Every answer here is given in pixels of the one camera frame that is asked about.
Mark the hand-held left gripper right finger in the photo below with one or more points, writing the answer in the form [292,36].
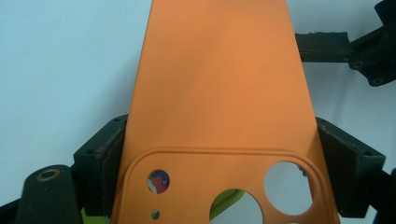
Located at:
[351,168]

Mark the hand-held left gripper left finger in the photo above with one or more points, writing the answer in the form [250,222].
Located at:
[99,161]

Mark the orange phone case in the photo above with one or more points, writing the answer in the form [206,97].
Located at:
[218,93]

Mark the green clown phone case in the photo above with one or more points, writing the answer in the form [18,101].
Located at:
[224,202]

